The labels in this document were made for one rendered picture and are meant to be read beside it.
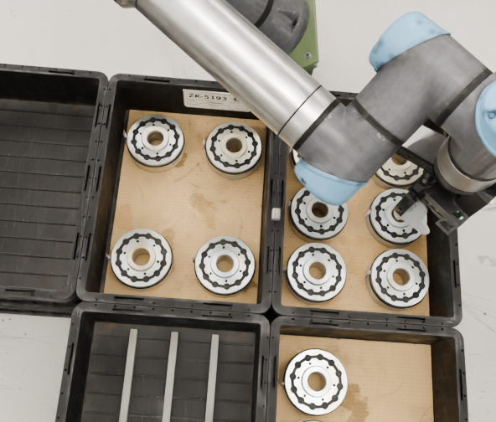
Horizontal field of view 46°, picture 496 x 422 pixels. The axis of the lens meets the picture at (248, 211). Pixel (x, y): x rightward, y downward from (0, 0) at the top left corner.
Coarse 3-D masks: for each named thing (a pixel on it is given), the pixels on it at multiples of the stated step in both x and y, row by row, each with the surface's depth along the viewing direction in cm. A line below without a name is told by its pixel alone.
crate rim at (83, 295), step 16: (112, 80) 101; (128, 80) 101; (144, 80) 101; (160, 80) 102; (176, 80) 102; (192, 80) 102; (208, 80) 102; (112, 96) 100; (112, 112) 99; (272, 144) 99; (96, 160) 96; (272, 160) 98; (96, 176) 95; (272, 176) 97; (96, 192) 94; (272, 192) 96; (96, 208) 93; (272, 224) 94; (272, 240) 93; (272, 256) 92; (80, 272) 90; (272, 272) 92; (80, 288) 89; (128, 304) 89; (144, 304) 89; (160, 304) 89; (176, 304) 89; (192, 304) 89; (208, 304) 91; (224, 304) 90; (240, 304) 90; (256, 304) 90
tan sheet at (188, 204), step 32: (128, 128) 109; (192, 128) 110; (256, 128) 111; (128, 160) 107; (192, 160) 108; (128, 192) 105; (160, 192) 105; (192, 192) 106; (224, 192) 106; (256, 192) 106; (128, 224) 103; (160, 224) 103; (192, 224) 104; (224, 224) 104; (256, 224) 104; (256, 256) 102; (160, 288) 100; (192, 288) 100; (256, 288) 101
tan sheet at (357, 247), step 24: (288, 168) 108; (288, 192) 107; (360, 192) 108; (360, 216) 106; (288, 240) 104; (336, 240) 104; (360, 240) 105; (360, 264) 103; (360, 288) 102; (384, 312) 101; (408, 312) 101
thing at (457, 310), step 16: (336, 96) 102; (352, 96) 102; (448, 224) 96; (448, 240) 95; (272, 288) 91; (272, 304) 90; (352, 320) 90; (368, 320) 90; (384, 320) 90; (400, 320) 90; (416, 320) 90; (432, 320) 91; (448, 320) 91
